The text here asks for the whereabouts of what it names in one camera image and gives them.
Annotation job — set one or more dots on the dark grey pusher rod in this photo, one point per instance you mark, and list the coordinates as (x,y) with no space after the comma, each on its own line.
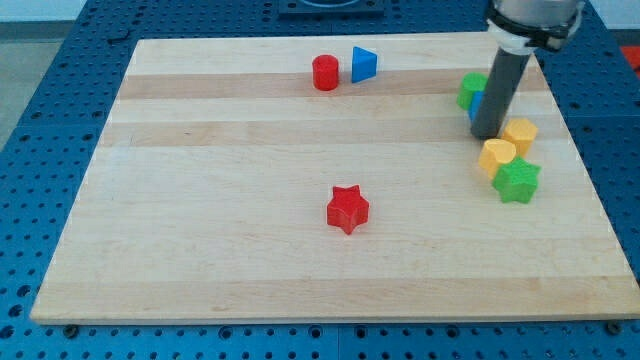
(504,78)

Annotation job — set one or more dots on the wooden board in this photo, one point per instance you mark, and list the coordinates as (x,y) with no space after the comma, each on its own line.
(205,199)

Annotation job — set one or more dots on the yellow hexagon block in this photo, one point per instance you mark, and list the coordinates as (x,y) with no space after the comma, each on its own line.
(521,132)

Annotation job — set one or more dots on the yellow heart block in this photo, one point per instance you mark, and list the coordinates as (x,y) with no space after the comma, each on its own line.
(494,154)

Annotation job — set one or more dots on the blue block behind rod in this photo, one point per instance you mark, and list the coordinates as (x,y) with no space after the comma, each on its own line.
(475,105)

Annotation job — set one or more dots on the green cylinder block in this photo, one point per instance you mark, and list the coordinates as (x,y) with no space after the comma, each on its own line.
(471,83)

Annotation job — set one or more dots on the green star block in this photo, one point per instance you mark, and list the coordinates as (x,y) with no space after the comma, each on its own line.
(517,181)

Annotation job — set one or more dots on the red cylinder block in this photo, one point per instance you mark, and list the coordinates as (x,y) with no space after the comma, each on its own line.
(325,72)

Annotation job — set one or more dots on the blue triangle block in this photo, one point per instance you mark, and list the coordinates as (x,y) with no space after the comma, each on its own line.
(364,64)

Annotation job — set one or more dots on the red star block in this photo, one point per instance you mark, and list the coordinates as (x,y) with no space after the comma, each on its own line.
(347,208)

